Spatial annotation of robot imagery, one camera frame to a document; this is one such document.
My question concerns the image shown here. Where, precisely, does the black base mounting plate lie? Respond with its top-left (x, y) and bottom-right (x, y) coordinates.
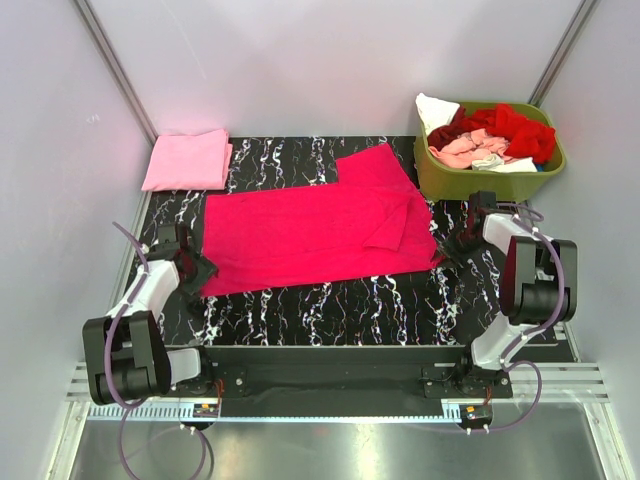
top-left (157, 344), bottom-right (513, 419)

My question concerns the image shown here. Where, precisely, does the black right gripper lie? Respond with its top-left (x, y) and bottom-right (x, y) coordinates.
top-left (432, 222), bottom-right (489, 269)

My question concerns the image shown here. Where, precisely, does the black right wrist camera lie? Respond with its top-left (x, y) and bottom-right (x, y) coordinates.
top-left (468, 190), bottom-right (499, 223)

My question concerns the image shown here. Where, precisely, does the dark red garment in basket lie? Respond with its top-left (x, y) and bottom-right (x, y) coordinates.
top-left (427, 107), bottom-right (466, 150)

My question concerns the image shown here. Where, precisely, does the folded pink t shirt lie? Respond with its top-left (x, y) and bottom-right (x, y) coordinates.
top-left (141, 129), bottom-right (233, 192)

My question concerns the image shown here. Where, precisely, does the left aluminium corner post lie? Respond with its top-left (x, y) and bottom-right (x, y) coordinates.
top-left (70, 0), bottom-right (158, 146)

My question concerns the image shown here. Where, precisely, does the right aluminium corner post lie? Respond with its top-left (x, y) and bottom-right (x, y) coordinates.
top-left (528, 0), bottom-right (600, 108)

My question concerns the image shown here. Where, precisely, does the aluminium corner post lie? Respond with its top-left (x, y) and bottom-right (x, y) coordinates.
top-left (528, 0), bottom-right (600, 108)
top-left (70, 0), bottom-right (158, 146)

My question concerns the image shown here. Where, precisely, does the olive green plastic basket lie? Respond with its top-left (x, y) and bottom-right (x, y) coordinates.
top-left (414, 101), bottom-right (565, 202)

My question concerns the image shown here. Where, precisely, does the white cloth in basket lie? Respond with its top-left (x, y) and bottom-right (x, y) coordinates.
top-left (415, 93), bottom-right (460, 135)

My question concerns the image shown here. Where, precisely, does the magenta t shirt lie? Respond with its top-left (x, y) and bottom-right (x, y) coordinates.
top-left (202, 144), bottom-right (437, 296)

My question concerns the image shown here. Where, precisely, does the black marbled table mat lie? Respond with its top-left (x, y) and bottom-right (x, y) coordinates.
top-left (97, 135), bottom-right (581, 362)

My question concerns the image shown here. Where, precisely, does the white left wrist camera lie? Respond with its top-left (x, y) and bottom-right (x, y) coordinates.
top-left (145, 223), bottom-right (190, 261)

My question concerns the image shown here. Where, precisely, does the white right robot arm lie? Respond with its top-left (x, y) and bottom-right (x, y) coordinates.
top-left (433, 210), bottom-right (578, 397)

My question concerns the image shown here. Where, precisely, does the peach garment in basket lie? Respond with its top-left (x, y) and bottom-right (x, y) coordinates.
top-left (428, 129), bottom-right (510, 170)

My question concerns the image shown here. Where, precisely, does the aluminium frame rail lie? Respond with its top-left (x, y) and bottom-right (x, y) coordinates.
top-left (64, 361), bottom-right (612, 405)

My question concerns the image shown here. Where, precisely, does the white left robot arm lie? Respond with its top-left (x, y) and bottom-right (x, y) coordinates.
top-left (82, 247), bottom-right (218, 408)

